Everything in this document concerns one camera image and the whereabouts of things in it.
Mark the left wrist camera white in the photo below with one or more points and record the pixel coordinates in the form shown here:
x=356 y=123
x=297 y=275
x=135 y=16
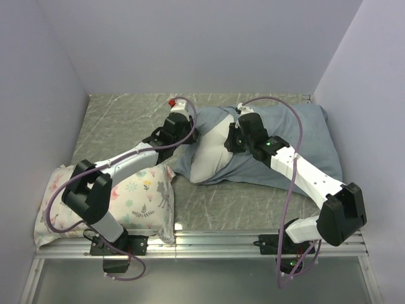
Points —
x=181 y=106

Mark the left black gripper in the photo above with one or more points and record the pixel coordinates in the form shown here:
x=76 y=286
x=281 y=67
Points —
x=193 y=138

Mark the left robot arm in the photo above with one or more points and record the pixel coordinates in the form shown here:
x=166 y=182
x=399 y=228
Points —
x=88 y=191

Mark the striped blue grey pillowcase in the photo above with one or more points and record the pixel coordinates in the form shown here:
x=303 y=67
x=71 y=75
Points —
x=303 y=126

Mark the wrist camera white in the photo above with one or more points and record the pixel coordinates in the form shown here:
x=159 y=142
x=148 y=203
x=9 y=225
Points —
x=181 y=106
x=244 y=109

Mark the white pillow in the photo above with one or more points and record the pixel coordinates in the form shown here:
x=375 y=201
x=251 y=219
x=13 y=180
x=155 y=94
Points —
x=211 y=155

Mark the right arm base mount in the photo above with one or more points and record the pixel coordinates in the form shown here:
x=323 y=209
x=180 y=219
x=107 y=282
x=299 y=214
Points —
x=268 y=245

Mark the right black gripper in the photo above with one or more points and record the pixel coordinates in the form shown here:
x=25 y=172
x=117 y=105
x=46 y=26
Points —
x=230 y=143

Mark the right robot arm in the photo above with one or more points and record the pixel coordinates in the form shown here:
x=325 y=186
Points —
x=342 y=208

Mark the floral patterned pillow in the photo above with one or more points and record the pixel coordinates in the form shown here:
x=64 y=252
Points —
x=142 y=203

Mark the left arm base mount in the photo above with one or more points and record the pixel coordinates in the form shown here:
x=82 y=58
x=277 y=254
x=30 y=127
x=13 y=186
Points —
x=117 y=256

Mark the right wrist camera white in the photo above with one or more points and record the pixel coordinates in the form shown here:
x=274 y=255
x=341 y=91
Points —
x=244 y=109

